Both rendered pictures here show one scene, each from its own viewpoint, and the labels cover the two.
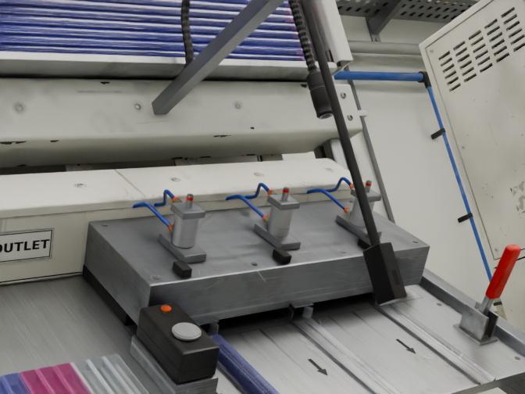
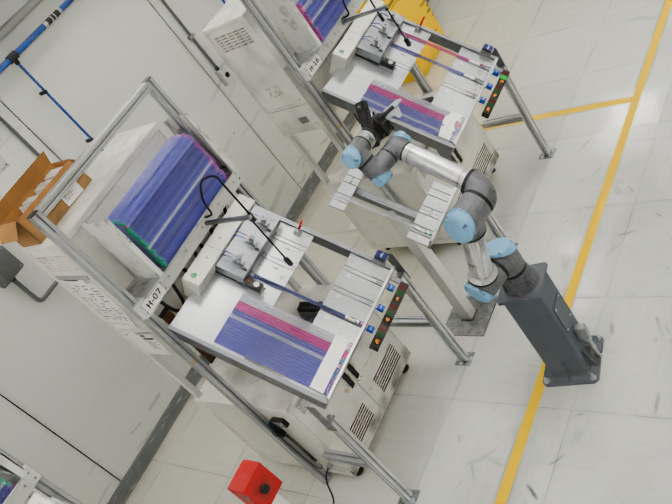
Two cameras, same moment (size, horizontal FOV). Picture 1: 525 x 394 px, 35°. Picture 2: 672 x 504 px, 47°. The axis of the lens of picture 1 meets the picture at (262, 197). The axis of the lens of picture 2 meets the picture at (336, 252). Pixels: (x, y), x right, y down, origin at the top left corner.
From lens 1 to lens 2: 267 cm
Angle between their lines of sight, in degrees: 46
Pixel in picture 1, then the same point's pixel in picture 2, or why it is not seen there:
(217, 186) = (229, 233)
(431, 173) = not seen: outside the picture
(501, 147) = (255, 75)
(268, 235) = (250, 243)
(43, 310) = (219, 288)
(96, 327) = (232, 286)
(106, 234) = (222, 267)
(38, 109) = (188, 247)
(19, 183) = (196, 266)
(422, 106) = not seen: outside the picture
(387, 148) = not seen: outside the picture
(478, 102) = (239, 58)
